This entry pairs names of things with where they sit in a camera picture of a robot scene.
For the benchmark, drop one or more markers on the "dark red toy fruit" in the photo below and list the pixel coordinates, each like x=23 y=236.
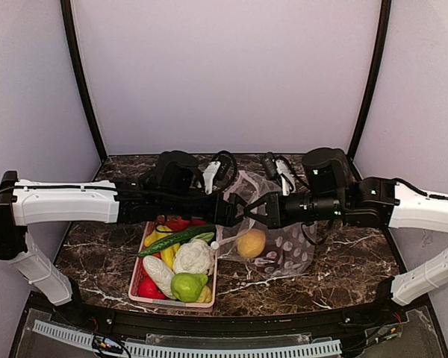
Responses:
x=278 y=254

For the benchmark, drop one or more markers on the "white toy cauliflower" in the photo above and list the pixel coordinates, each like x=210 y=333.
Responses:
x=195 y=257

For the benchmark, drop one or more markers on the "red toy apple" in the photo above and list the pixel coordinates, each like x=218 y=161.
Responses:
x=179 y=224

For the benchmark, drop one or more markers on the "yellow toy pepper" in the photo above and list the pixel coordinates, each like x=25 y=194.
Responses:
x=160 y=231

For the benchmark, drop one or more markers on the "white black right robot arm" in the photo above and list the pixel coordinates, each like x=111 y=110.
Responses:
x=372 y=202

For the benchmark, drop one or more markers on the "black front table rail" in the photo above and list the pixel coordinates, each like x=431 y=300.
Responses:
x=354 y=325

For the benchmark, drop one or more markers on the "red toy tomato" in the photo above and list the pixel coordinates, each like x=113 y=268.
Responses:
x=148 y=289

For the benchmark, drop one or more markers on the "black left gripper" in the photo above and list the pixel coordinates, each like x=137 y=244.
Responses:
x=226 y=208

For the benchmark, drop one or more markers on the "green toy leaf vegetable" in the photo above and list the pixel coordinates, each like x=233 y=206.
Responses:
x=205 y=237

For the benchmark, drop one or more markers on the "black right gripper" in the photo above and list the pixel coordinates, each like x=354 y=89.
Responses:
x=272 y=209

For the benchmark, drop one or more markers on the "white slotted cable duct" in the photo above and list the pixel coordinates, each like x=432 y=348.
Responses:
x=173 y=346

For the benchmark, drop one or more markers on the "pink plastic basket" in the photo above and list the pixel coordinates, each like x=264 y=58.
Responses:
x=139 y=273

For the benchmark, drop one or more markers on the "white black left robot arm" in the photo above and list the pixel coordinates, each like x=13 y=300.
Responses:
x=175 y=186

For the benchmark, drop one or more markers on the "yellow toy banana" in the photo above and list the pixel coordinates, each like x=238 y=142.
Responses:
x=168 y=254

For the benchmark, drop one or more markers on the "clear dotted zip top bag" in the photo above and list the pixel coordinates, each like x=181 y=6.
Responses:
x=298 y=235

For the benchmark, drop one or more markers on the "black right frame post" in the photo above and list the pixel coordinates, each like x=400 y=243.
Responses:
x=372 y=78

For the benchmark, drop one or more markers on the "black frame post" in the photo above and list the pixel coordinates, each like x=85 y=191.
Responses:
x=81 y=82
x=372 y=78

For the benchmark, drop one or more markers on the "green toy cucumber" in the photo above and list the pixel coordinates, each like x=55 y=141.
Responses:
x=180 y=237

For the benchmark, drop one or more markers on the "yellow toy cauliflower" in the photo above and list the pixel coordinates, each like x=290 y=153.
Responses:
x=251 y=244

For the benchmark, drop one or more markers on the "pale yellow toy fruit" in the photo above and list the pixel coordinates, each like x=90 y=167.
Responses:
x=205 y=296

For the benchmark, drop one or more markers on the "black left frame post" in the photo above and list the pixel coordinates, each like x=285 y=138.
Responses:
x=81 y=82

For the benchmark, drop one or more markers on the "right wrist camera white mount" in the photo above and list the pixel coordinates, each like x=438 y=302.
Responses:
x=277 y=170

